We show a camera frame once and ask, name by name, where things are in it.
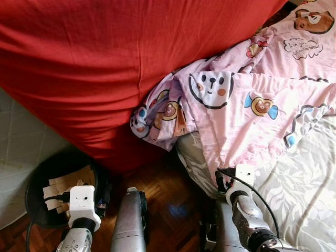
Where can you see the silver robot left leg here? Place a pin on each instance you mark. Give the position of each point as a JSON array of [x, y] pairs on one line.
[[128, 226]]

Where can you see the green quilted mattress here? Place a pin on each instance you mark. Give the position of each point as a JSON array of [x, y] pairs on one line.
[[21, 147]]

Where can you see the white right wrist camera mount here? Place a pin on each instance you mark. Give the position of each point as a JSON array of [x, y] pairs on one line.
[[244, 173]]

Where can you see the beige floral bed sheet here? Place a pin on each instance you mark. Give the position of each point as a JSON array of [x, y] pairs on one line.
[[299, 189]]

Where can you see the silver robot leg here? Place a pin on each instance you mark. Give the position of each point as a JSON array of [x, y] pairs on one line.
[[128, 226], [223, 236]]

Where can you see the pink cartoon print blanket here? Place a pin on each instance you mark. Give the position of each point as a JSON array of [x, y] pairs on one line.
[[252, 94]]

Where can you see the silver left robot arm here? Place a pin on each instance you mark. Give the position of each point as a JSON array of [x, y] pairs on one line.
[[76, 241]]

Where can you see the large red fabric cushion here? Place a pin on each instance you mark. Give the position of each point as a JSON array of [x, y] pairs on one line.
[[105, 63]]

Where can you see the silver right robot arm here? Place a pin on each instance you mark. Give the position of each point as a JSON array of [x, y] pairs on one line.
[[247, 215]]

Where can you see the black round waste bin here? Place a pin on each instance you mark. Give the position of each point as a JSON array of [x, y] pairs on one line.
[[52, 163]]

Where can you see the brown cardboard piece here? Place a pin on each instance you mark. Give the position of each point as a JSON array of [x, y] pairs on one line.
[[79, 178]]

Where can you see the silver robot right leg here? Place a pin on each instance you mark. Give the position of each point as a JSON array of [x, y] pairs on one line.
[[223, 236]]

